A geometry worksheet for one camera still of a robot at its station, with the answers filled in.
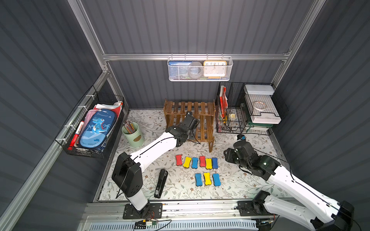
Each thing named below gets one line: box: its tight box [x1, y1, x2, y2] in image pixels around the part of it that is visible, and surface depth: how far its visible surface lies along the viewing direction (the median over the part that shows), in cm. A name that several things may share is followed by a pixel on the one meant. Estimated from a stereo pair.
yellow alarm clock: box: [203, 60, 228, 79], surface depth 90 cm
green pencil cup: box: [121, 122, 145, 148], surface depth 93 cm
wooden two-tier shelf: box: [163, 99, 216, 153], surface depth 88 cm
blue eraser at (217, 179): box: [212, 173, 222, 187], surface depth 85 cm
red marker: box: [67, 120, 85, 151], surface depth 66 cm
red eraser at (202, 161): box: [199, 155, 206, 167], surface depth 92 cm
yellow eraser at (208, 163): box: [205, 157, 213, 170], surface depth 90 cm
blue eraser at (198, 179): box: [194, 173, 203, 187], surface depth 85 cm
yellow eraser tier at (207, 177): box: [203, 172, 212, 186], surface depth 84 cm
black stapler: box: [153, 168, 169, 199], surface depth 82 cm
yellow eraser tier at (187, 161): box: [183, 156, 192, 168], surface depth 91 cm
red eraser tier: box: [175, 154, 183, 166], surface depth 93 cm
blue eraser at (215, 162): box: [211, 157, 219, 169], surface depth 91 cm
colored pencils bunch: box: [122, 118, 136, 134], surface depth 92 cm
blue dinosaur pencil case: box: [79, 108, 117, 149], surface depth 66 cm
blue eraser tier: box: [191, 156, 199, 169], surface depth 93 cm
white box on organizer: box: [243, 84, 282, 125], surface depth 98 cm
